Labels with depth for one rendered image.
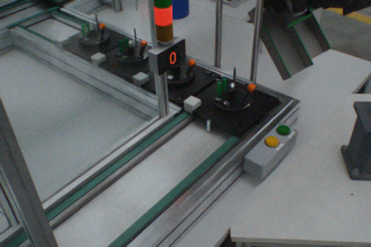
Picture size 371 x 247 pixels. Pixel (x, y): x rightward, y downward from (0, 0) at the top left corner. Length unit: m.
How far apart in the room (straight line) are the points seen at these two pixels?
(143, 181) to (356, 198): 0.64
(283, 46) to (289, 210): 0.63
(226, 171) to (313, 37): 0.76
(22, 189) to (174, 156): 0.76
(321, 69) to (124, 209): 1.10
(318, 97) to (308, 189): 0.50
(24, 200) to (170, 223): 0.53
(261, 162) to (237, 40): 0.94
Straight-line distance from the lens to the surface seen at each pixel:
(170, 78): 1.51
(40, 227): 0.69
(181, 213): 1.11
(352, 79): 1.86
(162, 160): 1.30
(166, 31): 1.19
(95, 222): 1.17
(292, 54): 1.61
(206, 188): 1.16
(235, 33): 2.13
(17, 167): 0.59
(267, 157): 1.26
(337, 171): 1.41
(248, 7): 2.42
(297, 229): 1.23
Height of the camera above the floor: 1.83
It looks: 39 degrees down
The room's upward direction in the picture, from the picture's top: 2 degrees counter-clockwise
